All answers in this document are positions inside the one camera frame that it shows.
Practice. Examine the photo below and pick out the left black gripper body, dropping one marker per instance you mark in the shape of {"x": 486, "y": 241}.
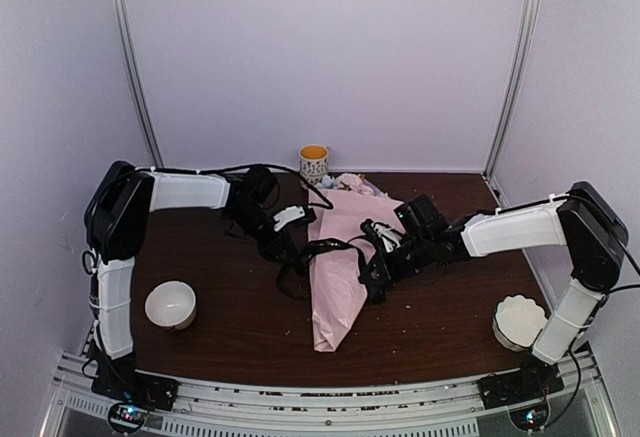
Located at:
{"x": 269, "y": 247}

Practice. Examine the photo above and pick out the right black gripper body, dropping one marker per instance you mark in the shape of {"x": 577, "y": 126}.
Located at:
{"x": 405, "y": 267}

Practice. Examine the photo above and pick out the black lettered ribbon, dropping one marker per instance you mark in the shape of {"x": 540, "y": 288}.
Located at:
{"x": 375, "y": 293}

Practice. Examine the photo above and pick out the purple pink wrapping paper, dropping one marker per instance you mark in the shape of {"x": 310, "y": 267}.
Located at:
{"x": 336, "y": 295}

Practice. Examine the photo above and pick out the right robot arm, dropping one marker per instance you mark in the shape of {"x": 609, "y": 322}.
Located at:
{"x": 437, "y": 325}

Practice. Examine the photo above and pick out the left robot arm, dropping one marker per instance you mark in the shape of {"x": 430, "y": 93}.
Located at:
{"x": 116, "y": 223}

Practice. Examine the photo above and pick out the patterned mug orange inside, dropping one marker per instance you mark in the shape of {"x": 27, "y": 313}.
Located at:
{"x": 313, "y": 164}

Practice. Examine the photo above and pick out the white round bowl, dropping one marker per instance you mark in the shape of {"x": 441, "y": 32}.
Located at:
{"x": 171, "y": 306}

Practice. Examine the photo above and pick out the white scalloped bowl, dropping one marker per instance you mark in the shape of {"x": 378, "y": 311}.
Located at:
{"x": 517, "y": 322}

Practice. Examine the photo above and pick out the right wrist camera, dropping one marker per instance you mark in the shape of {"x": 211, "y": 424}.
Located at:
{"x": 381, "y": 235}

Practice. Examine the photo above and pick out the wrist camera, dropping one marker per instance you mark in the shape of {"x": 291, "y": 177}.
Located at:
{"x": 296, "y": 215}
{"x": 381, "y": 235}

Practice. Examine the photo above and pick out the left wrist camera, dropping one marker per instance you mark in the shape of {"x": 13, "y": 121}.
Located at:
{"x": 296, "y": 215}

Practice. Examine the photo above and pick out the front aluminium rail base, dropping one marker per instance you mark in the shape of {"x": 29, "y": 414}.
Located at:
{"x": 453, "y": 407}

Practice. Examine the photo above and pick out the left aluminium frame post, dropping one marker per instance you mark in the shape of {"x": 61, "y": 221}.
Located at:
{"x": 135, "y": 83}

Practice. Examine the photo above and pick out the aluminium frame post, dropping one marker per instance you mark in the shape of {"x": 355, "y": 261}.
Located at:
{"x": 528, "y": 22}
{"x": 135, "y": 83}

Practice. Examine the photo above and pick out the right aluminium frame post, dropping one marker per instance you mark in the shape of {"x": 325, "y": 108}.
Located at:
{"x": 528, "y": 22}

